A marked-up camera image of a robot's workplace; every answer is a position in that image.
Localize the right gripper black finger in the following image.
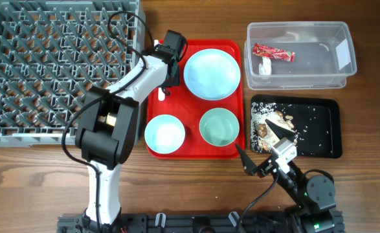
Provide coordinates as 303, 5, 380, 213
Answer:
235, 144, 258, 176
265, 119, 296, 142

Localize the white plastic fork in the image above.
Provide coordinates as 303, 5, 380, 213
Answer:
158, 87, 166, 102

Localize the food scraps and rice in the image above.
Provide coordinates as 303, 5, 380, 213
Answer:
251, 102, 317, 153

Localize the green bowl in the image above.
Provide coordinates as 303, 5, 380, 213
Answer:
199, 107, 240, 147

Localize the white tissue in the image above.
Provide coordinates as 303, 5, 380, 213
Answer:
259, 57, 272, 75

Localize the red snack wrapper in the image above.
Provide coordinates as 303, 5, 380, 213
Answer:
252, 43, 295, 62

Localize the yellow plastic cup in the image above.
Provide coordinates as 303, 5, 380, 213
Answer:
98, 113, 117, 126

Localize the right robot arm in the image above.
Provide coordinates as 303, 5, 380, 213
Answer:
235, 120, 336, 232

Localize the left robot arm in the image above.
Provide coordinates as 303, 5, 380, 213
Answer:
75, 30, 188, 232

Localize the black waste tray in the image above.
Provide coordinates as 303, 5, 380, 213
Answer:
250, 94, 342, 159

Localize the grey dishwasher rack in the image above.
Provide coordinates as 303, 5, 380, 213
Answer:
0, 1, 145, 147

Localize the red plastic tray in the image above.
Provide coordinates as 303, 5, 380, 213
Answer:
147, 39, 245, 159

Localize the light blue plate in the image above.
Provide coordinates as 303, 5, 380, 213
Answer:
183, 49, 241, 101

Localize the light blue bowl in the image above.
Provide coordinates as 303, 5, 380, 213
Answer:
144, 115, 186, 154

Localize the clear plastic bin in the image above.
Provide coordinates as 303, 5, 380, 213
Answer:
244, 21, 357, 91

